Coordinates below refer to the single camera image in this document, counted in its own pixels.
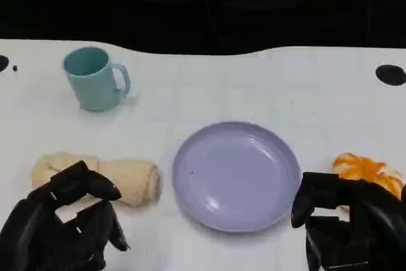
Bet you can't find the pale green mug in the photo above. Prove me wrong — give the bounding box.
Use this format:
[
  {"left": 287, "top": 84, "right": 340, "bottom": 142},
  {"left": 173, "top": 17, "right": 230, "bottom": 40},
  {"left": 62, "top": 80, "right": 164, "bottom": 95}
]
[{"left": 62, "top": 46, "right": 131, "bottom": 112}]

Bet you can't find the lilac plate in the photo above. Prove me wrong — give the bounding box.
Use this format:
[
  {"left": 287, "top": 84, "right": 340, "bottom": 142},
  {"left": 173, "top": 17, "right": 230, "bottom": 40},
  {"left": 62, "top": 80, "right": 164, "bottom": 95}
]
[{"left": 172, "top": 121, "right": 303, "bottom": 233}]

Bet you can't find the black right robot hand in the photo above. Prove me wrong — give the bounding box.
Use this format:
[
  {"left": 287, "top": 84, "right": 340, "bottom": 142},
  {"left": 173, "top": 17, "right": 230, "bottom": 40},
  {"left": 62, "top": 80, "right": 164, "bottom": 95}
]
[{"left": 291, "top": 171, "right": 406, "bottom": 271}]

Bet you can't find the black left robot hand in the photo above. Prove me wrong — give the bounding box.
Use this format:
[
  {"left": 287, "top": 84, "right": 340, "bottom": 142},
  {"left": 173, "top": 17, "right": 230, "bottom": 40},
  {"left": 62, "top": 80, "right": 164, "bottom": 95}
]
[{"left": 0, "top": 160, "right": 131, "bottom": 271}]

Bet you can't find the black backdrop cloth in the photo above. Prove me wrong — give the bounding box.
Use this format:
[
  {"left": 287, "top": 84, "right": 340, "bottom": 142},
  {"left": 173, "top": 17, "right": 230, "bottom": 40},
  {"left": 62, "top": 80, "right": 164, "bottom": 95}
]
[{"left": 0, "top": 0, "right": 406, "bottom": 56}]

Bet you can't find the orange and white toy bread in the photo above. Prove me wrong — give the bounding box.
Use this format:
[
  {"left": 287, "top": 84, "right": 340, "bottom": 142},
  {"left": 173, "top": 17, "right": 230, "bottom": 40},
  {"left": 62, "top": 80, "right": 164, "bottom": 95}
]
[{"left": 332, "top": 152, "right": 406, "bottom": 211}]

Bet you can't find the beige towel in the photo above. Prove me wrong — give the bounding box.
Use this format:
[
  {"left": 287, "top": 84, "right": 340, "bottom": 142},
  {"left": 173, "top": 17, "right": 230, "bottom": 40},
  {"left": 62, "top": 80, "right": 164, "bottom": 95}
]
[{"left": 31, "top": 152, "right": 164, "bottom": 208}]

